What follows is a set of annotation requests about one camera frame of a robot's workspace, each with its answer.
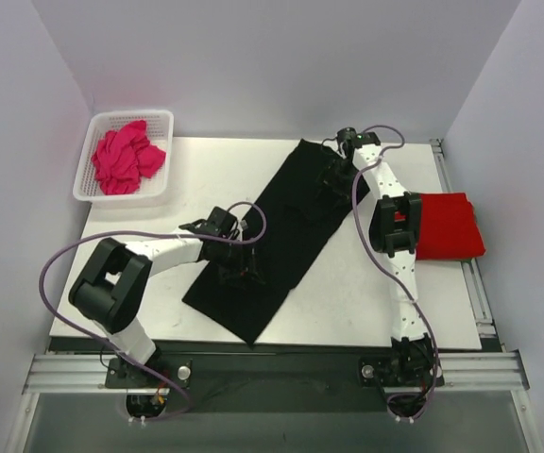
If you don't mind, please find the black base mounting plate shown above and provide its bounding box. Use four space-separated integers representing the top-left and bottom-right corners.
105 338 444 420

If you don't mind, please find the pink t shirt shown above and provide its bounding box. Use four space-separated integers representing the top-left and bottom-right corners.
91 119 166 195

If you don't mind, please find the white plastic basket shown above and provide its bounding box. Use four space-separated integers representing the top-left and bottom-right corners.
73 109 174 208

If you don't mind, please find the red folded t shirt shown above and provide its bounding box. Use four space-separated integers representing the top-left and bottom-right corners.
416 193 485 260

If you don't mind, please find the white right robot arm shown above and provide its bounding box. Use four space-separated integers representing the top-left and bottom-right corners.
320 125 439 385

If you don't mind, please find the black t shirt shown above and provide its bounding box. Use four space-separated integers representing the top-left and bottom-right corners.
182 140 368 344

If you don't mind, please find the aluminium frame rail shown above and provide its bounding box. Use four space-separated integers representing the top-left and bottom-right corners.
25 352 529 394

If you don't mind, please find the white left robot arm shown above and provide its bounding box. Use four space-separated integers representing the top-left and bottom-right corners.
69 207 264 389

